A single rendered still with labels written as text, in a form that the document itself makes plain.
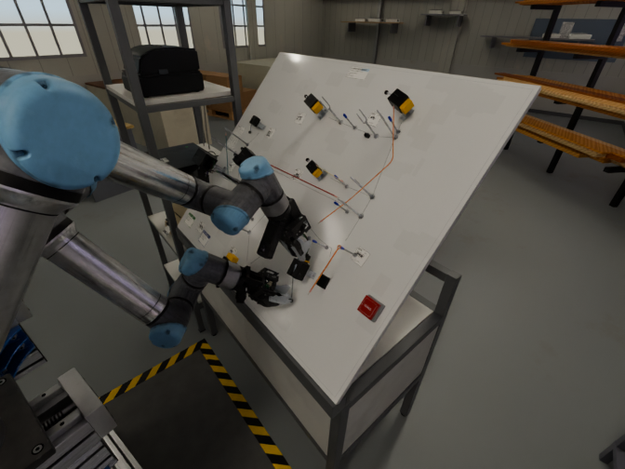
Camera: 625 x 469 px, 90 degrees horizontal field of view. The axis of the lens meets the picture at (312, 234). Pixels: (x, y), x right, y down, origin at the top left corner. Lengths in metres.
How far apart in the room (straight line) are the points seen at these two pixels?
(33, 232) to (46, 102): 0.15
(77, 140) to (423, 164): 0.85
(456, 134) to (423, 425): 1.51
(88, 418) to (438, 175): 1.00
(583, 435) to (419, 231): 1.70
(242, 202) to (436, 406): 1.69
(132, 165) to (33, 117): 0.27
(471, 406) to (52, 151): 2.10
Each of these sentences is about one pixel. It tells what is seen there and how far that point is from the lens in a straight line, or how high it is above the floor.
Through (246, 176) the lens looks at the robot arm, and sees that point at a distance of 0.75.
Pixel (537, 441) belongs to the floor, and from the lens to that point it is 2.24.
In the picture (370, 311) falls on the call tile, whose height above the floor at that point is 1.10.
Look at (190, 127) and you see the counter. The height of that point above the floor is 0.34.
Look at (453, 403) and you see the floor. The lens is 2.14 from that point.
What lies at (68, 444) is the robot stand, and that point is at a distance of 0.85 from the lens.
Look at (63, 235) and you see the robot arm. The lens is 0.79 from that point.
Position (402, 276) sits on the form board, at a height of 1.17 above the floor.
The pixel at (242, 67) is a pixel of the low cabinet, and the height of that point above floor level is 0.82.
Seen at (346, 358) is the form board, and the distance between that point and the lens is 0.97.
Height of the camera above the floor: 1.75
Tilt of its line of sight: 34 degrees down
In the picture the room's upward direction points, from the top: 1 degrees clockwise
